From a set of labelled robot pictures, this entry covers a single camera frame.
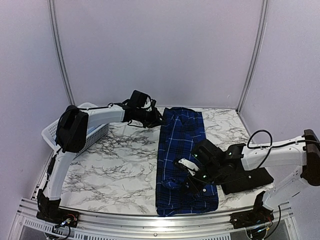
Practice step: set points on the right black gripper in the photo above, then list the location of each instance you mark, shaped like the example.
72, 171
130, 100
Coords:
195, 188

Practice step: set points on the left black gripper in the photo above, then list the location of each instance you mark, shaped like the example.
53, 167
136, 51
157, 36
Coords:
155, 121

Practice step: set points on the blue plaid long sleeve shirt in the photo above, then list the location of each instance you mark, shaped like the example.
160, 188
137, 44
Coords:
183, 128

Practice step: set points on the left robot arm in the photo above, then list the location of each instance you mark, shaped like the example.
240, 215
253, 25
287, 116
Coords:
49, 196

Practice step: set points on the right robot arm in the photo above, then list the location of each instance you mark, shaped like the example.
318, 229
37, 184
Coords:
302, 151

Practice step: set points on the folded black shirt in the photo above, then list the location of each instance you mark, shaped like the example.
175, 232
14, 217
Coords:
242, 180

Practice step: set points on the light blue shirt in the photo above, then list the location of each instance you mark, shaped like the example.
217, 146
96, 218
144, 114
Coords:
91, 129

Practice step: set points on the white plastic laundry basket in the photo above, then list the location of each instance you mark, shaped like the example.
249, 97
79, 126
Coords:
92, 135

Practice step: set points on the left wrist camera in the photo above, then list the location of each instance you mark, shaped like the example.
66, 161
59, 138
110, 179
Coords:
150, 105

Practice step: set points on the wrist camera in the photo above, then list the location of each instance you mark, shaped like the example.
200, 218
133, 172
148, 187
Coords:
187, 165
150, 105

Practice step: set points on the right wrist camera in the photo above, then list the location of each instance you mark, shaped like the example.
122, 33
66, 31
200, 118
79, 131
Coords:
187, 165

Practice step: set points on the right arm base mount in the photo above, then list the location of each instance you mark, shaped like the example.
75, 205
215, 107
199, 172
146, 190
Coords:
249, 218

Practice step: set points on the aluminium front table rail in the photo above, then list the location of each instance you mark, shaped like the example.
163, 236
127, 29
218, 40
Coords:
88, 225

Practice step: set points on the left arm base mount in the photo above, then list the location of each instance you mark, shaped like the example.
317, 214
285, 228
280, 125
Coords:
60, 216

